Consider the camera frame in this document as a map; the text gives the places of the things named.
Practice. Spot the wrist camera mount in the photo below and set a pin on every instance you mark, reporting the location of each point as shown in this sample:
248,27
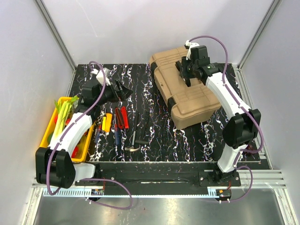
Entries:
102,76
189,45

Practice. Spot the green lime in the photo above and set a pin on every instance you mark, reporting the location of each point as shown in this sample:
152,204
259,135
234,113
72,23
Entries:
49,137

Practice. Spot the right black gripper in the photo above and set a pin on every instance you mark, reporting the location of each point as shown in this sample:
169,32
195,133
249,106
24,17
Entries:
183,72

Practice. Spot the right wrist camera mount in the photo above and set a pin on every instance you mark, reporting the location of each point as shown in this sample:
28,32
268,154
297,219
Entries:
189,45

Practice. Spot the steel claw hammer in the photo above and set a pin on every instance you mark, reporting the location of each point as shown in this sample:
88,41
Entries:
132,148

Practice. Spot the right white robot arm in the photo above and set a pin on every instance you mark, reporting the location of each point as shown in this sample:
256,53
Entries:
243,124

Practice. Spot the red apple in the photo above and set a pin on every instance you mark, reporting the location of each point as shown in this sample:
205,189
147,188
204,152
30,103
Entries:
76,152

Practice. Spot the tan plastic tool box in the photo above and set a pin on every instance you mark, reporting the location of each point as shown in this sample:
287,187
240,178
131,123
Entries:
186,105

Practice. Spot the black marble pattern mat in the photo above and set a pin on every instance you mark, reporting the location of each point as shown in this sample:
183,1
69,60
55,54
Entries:
199,142

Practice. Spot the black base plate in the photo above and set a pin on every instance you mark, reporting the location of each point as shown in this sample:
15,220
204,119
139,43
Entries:
165,178

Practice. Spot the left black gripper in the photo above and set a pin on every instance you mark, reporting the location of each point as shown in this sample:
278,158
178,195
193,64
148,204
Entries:
123,94

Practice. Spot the red handled pliers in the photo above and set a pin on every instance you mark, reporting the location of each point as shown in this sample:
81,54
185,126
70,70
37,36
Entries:
121,117

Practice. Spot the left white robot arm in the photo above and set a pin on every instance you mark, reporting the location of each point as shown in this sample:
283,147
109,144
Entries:
54,166

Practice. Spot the black hex key set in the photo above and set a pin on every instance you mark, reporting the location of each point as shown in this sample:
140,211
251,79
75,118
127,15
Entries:
142,140

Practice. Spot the yellow plastic bin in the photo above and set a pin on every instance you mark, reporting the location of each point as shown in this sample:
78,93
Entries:
83,143

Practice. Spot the yellow utility knife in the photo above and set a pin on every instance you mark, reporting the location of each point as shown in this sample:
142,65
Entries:
106,122

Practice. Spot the small blue red screwdriver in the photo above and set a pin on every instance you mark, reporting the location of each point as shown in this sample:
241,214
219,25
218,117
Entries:
98,132

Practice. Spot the dark purple grape bunch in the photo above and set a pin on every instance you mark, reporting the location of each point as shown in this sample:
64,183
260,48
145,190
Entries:
249,149

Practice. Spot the red cherry cluster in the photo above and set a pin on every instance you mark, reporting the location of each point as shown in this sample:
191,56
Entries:
67,121

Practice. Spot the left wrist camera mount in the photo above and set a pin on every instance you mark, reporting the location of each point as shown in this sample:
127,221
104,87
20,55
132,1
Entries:
102,76

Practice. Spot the green white leek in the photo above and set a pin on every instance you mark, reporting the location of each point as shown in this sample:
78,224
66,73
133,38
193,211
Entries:
64,108

